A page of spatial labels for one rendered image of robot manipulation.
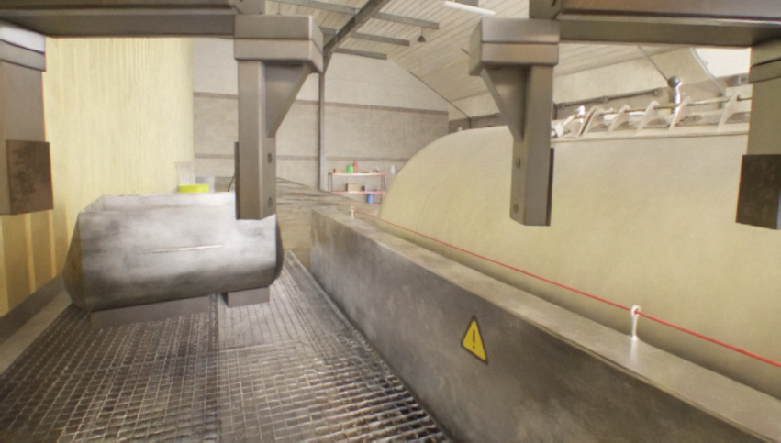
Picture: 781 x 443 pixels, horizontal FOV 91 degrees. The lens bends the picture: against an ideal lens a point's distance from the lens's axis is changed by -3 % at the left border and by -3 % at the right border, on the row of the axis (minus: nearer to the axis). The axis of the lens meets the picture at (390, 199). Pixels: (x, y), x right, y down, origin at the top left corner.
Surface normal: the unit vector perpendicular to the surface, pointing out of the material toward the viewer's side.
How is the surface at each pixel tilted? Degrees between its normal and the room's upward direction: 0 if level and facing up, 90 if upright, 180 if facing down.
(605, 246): 65
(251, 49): 90
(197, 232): 92
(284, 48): 90
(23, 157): 90
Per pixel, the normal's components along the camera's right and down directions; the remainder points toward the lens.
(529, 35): -0.01, 0.10
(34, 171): 1.00, 0.02
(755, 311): -0.85, -0.33
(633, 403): -0.91, 0.02
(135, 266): 0.54, 0.09
